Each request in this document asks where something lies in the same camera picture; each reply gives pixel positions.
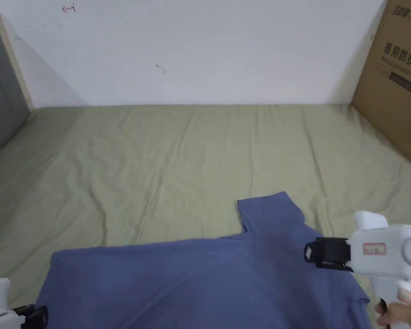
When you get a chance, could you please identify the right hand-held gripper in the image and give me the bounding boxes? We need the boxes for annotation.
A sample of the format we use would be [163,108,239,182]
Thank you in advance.
[304,210,411,314]

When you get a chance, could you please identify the brown cardboard carton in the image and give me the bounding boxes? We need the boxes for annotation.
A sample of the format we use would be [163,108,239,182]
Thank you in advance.
[349,0,411,174]

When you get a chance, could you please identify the blue shirt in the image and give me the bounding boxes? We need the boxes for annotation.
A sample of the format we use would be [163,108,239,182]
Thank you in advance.
[34,191,372,329]

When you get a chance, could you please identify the person's right hand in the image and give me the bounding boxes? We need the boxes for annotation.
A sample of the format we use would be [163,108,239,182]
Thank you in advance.
[375,301,411,329]

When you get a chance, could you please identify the bed with pale green sheet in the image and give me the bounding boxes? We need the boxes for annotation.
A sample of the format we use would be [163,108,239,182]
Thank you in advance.
[0,104,411,329]

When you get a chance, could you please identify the grey padded headboard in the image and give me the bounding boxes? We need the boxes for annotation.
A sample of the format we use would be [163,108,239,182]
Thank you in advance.
[0,10,34,163]

